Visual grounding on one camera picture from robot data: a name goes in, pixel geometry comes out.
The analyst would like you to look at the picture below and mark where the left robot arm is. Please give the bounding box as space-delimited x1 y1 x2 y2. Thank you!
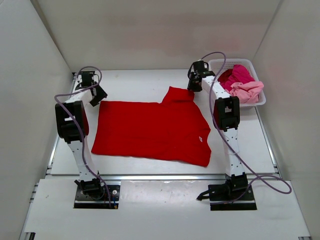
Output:
54 85 110 201

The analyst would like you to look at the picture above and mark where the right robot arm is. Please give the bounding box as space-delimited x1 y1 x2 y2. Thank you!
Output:
187 71 248 200

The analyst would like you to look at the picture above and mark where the white plastic laundry basket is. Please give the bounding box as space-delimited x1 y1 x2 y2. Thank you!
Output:
208 58 266 108

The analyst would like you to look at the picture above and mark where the dark red t shirt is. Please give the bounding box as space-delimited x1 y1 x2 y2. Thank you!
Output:
218 69 233 88

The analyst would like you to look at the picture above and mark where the magenta t shirt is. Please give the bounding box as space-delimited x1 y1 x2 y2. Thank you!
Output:
223 64 255 92

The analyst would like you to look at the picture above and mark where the light pink t shirt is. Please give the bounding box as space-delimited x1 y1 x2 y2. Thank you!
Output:
229 81 264 104

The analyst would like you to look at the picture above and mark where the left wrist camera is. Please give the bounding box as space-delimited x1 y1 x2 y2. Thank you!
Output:
76 71 96 89

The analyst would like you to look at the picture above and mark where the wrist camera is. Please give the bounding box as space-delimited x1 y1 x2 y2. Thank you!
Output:
191 60 209 75
76 71 96 89

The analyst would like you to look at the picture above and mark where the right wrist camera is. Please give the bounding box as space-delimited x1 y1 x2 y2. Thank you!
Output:
191 60 209 75

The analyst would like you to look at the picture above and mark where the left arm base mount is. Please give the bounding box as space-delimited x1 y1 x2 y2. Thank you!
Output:
73 178 121 210

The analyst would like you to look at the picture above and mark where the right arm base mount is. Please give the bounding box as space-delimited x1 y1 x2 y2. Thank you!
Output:
196 174 258 211

